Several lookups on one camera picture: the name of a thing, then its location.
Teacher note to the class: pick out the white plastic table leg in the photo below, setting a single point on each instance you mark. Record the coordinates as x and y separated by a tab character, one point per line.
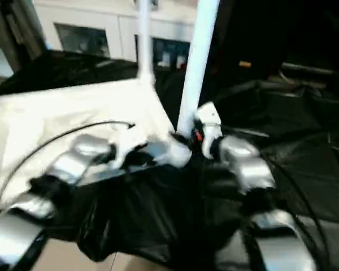
197	62
145	36

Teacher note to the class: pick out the white plastic table top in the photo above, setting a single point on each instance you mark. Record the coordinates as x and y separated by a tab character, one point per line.
59	113

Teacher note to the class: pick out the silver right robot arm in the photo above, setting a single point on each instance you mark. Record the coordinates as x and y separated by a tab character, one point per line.
248	163

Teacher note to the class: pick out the black mat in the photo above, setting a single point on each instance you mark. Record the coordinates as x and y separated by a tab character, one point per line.
158	203

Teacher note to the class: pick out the long dark rod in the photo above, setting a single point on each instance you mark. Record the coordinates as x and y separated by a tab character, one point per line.
313	67

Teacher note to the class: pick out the white glass door cabinet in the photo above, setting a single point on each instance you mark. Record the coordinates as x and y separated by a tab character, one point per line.
101	17

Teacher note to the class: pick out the metal framed glass door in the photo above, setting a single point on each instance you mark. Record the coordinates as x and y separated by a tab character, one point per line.
5	36

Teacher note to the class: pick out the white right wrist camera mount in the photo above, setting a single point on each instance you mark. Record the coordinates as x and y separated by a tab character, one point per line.
209	115

